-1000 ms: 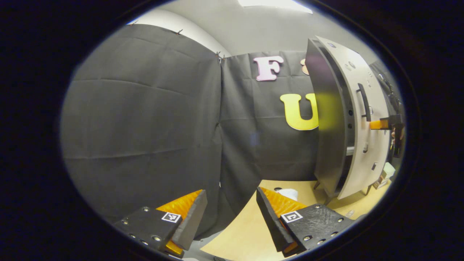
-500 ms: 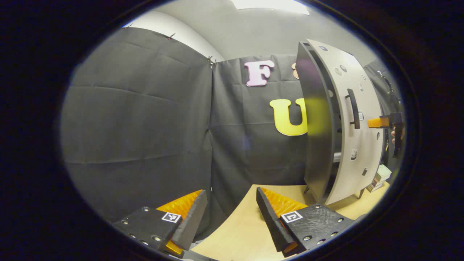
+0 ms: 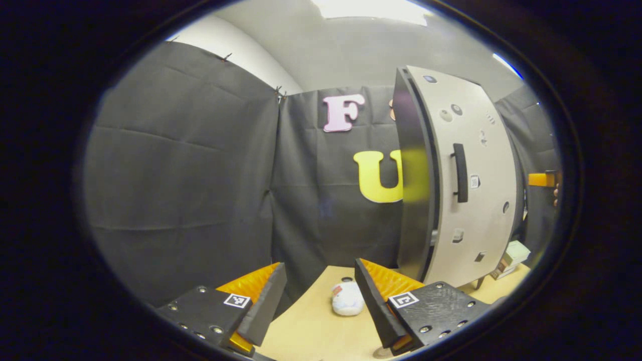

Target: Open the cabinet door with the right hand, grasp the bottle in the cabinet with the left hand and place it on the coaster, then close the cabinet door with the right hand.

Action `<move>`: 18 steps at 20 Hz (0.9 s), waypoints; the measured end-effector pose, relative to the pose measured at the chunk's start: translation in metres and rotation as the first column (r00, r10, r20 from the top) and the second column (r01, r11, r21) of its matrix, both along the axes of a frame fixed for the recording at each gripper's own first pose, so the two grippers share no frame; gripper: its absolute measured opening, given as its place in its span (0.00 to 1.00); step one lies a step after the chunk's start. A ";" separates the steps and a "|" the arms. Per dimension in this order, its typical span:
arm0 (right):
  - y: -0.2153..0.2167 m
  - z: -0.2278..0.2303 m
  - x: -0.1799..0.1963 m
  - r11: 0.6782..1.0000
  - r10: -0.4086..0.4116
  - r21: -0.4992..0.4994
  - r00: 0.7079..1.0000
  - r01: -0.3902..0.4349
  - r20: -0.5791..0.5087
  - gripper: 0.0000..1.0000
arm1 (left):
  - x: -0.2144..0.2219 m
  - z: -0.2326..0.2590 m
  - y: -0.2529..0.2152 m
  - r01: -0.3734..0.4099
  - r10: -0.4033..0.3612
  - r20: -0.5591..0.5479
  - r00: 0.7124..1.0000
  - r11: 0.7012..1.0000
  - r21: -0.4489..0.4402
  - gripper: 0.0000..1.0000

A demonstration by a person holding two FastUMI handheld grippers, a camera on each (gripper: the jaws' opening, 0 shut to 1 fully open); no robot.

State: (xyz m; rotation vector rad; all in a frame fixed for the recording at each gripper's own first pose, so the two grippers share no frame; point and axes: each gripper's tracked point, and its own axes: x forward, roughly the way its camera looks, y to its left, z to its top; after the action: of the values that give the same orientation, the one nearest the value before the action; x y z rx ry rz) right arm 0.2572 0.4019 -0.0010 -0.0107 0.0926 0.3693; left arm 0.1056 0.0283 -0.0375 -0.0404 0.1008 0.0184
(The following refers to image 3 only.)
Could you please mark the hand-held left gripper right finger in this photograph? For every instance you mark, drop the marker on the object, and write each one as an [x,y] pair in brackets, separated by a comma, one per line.
[377,311]

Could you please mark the large ceiling light panel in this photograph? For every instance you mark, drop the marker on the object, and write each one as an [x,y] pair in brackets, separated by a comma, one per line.
[373,9]

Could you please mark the green book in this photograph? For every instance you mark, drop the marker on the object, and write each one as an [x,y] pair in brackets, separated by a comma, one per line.
[517,252]

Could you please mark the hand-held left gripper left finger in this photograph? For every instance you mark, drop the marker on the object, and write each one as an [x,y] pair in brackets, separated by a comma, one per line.
[266,311]

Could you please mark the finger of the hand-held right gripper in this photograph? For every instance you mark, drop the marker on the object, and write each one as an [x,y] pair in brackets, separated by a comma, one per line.
[537,179]

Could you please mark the dark grey cabinet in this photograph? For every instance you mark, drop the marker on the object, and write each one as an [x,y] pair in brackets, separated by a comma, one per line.
[416,210]

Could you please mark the white plush toy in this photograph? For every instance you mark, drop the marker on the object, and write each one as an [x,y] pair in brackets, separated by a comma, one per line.
[347,300]

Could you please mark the black backdrop cloth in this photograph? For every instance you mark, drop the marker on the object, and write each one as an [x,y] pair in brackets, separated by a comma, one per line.
[190,175]

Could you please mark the beige cabinet door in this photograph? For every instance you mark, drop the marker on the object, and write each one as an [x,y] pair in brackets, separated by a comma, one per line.
[486,150]

